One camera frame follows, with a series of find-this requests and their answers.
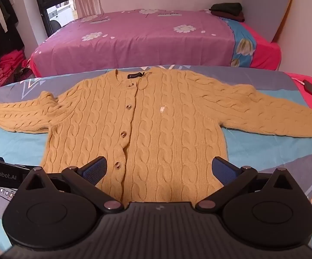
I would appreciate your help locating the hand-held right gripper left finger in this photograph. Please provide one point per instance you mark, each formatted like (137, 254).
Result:
(96, 170)

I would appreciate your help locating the blue floral bed sheet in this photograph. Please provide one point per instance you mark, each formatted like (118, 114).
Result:
(242, 45)

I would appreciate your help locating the wooden board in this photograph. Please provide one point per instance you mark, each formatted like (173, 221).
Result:
(292, 2)

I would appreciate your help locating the maroon folded garment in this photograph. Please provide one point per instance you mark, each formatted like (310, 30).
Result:
(235, 18)

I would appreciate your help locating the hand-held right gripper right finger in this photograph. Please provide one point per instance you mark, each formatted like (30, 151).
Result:
(223, 171)

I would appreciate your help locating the dark folded garment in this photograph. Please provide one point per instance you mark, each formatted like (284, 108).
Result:
(226, 8)

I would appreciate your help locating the window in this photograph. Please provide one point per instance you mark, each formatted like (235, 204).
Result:
(56, 5)

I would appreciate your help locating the grey board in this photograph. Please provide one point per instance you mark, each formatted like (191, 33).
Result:
(266, 5)

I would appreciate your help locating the pink mattress cover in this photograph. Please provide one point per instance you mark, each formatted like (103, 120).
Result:
(266, 54)

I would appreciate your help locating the pink bed sheet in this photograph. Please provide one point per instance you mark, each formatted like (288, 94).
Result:
(301, 97)

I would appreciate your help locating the purple pillow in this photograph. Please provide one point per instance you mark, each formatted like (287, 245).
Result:
(145, 45)

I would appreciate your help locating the pile of pink clothes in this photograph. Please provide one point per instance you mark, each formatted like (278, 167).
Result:
(9, 64)

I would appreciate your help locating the blue grey patterned bed sheet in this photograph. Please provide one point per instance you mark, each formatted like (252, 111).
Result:
(10, 145)

